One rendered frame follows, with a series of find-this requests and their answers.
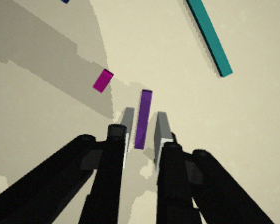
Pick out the turquoise rod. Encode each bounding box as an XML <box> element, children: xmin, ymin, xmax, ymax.
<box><xmin>186</xmin><ymin>0</ymin><xmax>233</xmax><ymax>78</ymax></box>

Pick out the purple rod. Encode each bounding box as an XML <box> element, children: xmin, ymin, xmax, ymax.
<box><xmin>134</xmin><ymin>89</ymin><xmax>153</xmax><ymax>150</ymax></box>

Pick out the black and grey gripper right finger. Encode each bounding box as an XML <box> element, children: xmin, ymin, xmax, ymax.
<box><xmin>154</xmin><ymin>111</ymin><xmax>274</xmax><ymax>224</ymax></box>

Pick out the short magenta rod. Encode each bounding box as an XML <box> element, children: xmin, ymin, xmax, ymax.
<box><xmin>93</xmin><ymin>69</ymin><xmax>114</xmax><ymax>93</ymax></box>

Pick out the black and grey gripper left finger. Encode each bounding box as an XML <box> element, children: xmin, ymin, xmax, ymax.
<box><xmin>0</xmin><ymin>107</ymin><xmax>135</xmax><ymax>224</ymax></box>

